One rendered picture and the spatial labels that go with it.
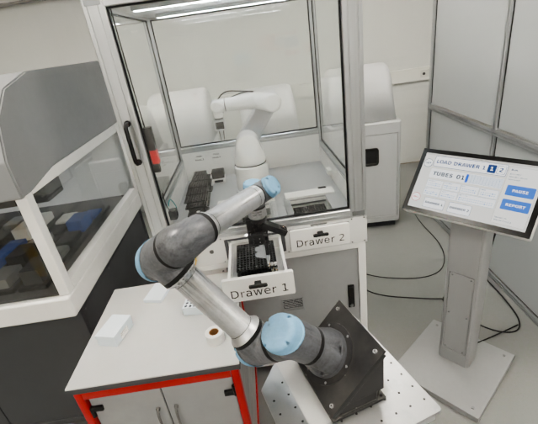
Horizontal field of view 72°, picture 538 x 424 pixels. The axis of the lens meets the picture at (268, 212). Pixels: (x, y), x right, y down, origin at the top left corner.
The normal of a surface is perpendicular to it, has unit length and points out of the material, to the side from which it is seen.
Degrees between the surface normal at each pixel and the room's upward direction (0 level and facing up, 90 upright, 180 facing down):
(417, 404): 0
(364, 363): 43
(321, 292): 90
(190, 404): 90
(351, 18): 90
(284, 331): 38
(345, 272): 90
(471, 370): 0
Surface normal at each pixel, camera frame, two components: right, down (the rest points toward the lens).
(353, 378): -0.73, -0.47
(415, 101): 0.03, 0.43
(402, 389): -0.13, -0.89
